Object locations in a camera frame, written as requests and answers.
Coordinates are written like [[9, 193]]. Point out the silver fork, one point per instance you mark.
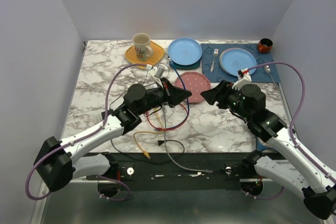
[[215, 55]]

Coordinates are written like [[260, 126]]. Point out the aluminium rail frame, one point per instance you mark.
[[134, 167]]

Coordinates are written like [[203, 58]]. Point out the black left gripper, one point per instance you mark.
[[171, 94]]

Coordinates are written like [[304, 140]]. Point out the blue cloth placemat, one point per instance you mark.
[[257, 75]]

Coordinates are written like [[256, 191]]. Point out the blue plate on placemat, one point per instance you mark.
[[234, 59]]

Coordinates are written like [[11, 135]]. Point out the dark teal coaster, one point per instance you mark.
[[174, 64]]

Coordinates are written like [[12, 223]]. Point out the light blue plate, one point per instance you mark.
[[184, 51]]

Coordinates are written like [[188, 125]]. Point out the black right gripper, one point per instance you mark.
[[220, 92]]

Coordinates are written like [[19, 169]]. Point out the blue star-shaped dish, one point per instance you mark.
[[262, 146]]

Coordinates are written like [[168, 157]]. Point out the pink dotted plate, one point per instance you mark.
[[196, 83]]

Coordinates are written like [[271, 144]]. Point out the small red-brown bowl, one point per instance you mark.
[[265, 45]]

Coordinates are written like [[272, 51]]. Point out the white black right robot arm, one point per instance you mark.
[[311, 180]]

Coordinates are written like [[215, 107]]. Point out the yellow woven coaster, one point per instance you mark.
[[131, 57]]

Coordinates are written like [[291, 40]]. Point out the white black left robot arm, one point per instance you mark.
[[89, 137]]

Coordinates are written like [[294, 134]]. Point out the beige floral mug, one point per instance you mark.
[[142, 45]]

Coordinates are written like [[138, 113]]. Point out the silver spoon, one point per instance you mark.
[[267, 70]]

